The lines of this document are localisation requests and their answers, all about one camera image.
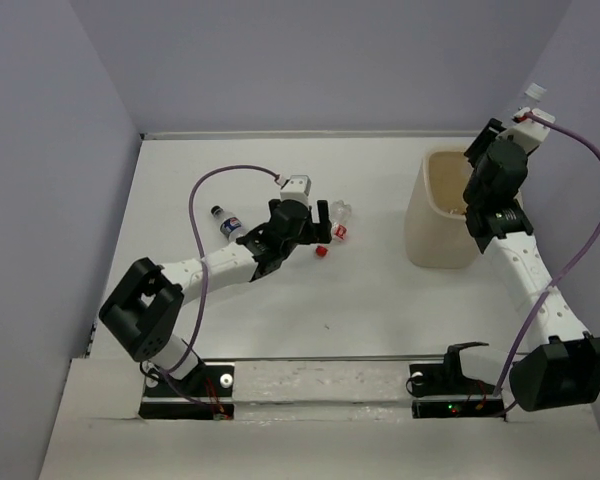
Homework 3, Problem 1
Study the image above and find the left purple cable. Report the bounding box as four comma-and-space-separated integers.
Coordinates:
154, 164, 287, 406

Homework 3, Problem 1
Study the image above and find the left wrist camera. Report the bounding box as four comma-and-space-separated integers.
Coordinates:
276, 175, 311, 207

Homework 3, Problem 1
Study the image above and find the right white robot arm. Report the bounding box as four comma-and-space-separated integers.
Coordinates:
440, 109, 600, 412

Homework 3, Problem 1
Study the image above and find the beige plastic bin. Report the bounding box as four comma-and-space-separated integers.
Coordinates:
405, 150, 533, 269

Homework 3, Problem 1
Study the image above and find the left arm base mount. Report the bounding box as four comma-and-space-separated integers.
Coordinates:
139, 362, 235, 421

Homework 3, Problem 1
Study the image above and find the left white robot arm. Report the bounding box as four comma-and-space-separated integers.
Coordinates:
98, 200, 331, 399

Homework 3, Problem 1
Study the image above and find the clear white cap bottle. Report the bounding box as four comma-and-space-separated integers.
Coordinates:
503, 82, 547, 125

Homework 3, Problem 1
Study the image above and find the black cap small bottle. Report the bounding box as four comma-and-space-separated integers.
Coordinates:
210, 205, 248, 243

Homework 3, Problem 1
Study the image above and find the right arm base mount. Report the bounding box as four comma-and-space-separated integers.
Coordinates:
405, 363, 506, 420

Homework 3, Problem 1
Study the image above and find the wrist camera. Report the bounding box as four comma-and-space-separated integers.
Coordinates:
276, 175, 311, 207
498, 107, 556, 155

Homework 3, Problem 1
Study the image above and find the metal table rail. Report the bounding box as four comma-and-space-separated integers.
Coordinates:
140, 130, 479, 141

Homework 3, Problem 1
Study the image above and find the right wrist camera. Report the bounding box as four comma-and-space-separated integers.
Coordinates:
498, 107, 556, 155

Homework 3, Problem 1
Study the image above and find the crushed red label bottle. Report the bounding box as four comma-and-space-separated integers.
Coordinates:
315, 200, 352, 258

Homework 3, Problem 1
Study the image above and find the purple cable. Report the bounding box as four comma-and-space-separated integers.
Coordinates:
154, 164, 287, 406
492, 112, 600, 416

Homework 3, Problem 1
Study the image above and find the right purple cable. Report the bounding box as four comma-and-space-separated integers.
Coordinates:
492, 112, 600, 416

